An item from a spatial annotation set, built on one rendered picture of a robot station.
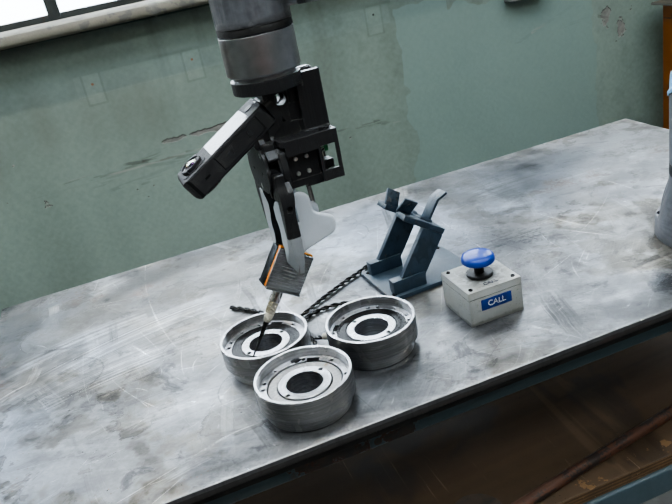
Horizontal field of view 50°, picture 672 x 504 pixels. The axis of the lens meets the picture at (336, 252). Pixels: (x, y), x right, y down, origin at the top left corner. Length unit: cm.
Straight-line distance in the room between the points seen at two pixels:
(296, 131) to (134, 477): 38
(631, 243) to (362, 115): 160
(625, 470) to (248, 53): 71
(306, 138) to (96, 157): 168
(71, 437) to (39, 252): 162
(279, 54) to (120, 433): 44
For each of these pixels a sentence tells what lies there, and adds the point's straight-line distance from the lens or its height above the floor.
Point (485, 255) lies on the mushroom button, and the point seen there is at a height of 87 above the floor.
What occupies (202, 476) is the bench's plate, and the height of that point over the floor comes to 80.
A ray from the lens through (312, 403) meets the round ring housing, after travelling 73.
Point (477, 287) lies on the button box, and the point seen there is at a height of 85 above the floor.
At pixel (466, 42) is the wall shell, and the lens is 265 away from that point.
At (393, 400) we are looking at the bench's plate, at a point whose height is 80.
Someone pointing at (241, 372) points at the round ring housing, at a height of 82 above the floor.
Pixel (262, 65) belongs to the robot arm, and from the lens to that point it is 71.
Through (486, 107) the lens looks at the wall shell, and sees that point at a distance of 273.
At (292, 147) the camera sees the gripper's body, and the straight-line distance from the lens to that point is 73.
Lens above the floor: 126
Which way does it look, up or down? 24 degrees down
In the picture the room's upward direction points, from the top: 12 degrees counter-clockwise
